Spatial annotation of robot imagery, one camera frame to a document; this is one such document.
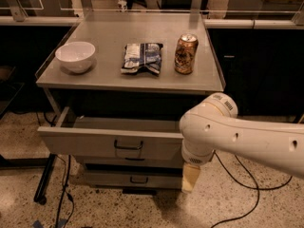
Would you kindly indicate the grey bottom drawer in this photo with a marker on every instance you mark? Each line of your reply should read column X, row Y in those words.
column 133, row 179

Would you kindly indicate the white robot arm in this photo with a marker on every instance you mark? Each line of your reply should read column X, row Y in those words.
column 214, row 125

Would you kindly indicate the black stand leg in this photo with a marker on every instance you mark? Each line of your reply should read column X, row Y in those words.
column 40, row 194

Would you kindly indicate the white ceramic bowl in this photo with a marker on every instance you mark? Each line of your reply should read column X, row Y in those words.
column 76, row 57

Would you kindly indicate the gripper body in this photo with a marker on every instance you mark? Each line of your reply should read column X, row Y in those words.
column 199, row 159

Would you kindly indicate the grey middle drawer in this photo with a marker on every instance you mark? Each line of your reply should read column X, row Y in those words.
column 175, row 162

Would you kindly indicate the white horizontal rail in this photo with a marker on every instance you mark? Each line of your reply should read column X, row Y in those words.
column 210, row 23

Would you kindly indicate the grey drawer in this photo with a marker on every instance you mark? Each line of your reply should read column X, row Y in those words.
column 175, row 162
column 92, row 137
column 133, row 179

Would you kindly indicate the orange soda can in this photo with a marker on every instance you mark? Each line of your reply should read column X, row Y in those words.
column 185, row 53

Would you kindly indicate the grey drawer cabinet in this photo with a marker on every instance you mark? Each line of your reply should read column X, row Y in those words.
column 104, row 92

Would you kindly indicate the blue white snack bag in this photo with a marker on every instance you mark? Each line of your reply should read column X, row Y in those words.
column 140, row 57

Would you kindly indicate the grey top drawer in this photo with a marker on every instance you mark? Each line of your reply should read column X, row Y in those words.
column 92, row 137

